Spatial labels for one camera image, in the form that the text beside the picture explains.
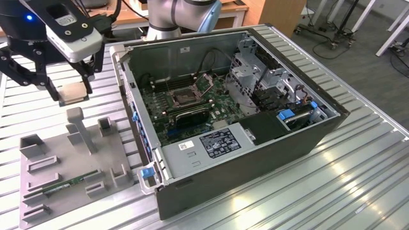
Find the hard disk in blue carrier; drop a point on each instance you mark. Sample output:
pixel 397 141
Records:
pixel 285 114

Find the grey parts rack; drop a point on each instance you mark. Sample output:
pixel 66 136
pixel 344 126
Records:
pixel 66 163

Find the silver square CPU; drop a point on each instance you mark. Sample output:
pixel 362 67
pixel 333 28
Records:
pixel 73 93

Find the green motherboard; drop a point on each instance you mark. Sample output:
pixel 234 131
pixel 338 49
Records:
pixel 220 105

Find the wooden cabinet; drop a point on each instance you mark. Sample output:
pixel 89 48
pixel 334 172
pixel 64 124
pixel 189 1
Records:
pixel 281 14

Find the CPU socket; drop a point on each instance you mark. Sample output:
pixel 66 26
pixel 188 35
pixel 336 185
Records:
pixel 185 98

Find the black camera bracket with label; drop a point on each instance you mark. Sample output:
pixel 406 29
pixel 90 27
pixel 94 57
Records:
pixel 72 26

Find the open black PC case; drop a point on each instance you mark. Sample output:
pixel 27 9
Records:
pixel 256 167

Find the thin metal locking lever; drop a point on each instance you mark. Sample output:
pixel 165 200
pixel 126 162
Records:
pixel 210 86
pixel 168 86

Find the green RAM stick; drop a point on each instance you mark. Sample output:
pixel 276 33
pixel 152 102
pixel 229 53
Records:
pixel 73 180

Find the wheeled black stand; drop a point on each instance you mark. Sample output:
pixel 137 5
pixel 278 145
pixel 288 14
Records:
pixel 342 31

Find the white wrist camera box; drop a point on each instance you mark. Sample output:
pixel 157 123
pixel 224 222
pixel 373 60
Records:
pixel 81 45

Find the black RAM slot bank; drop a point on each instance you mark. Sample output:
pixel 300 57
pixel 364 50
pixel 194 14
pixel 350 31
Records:
pixel 172 110
pixel 173 82

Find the wooden desk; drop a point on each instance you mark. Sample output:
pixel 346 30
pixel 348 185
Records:
pixel 229 9

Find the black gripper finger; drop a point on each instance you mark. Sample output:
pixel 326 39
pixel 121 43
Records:
pixel 86 72
pixel 40 81

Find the blue case latch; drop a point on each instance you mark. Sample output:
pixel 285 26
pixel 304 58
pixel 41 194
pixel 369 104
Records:
pixel 145 173

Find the white table frame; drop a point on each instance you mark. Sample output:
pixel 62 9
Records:
pixel 388 36

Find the silver power supply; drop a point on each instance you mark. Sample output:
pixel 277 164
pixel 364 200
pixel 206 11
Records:
pixel 192 158

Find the blue side clip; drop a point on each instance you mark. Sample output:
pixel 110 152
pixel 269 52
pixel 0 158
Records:
pixel 134 116

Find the small blue clip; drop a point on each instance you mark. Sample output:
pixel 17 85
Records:
pixel 313 105

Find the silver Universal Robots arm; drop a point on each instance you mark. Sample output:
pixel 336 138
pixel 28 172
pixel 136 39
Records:
pixel 162 14

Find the silver drive cage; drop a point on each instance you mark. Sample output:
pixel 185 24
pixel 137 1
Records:
pixel 244 74

